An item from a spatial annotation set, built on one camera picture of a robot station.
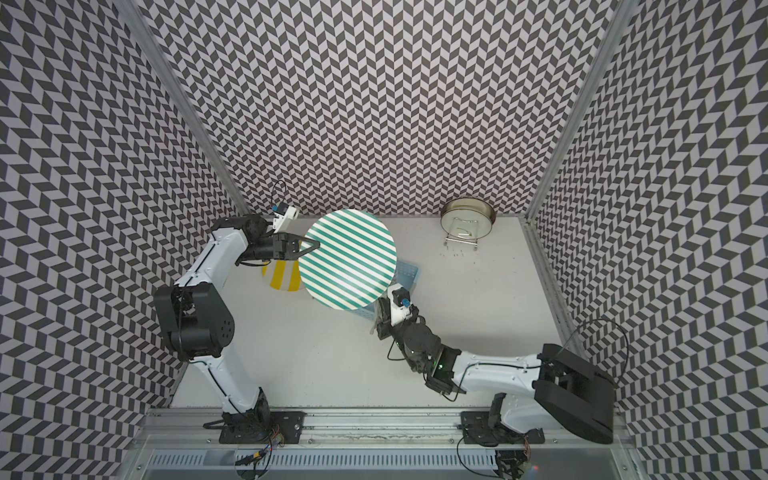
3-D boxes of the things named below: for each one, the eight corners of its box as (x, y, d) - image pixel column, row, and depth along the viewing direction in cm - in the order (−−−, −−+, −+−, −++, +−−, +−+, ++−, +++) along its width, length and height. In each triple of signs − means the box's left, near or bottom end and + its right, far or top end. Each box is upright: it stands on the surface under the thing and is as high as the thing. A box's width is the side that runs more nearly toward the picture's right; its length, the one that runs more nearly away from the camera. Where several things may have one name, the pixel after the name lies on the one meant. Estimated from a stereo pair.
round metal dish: (440, 246, 110) (445, 217, 98) (438, 226, 116) (442, 197, 105) (486, 246, 110) (496, 217, 98) (481, 226, 116) (490, 197, 105)
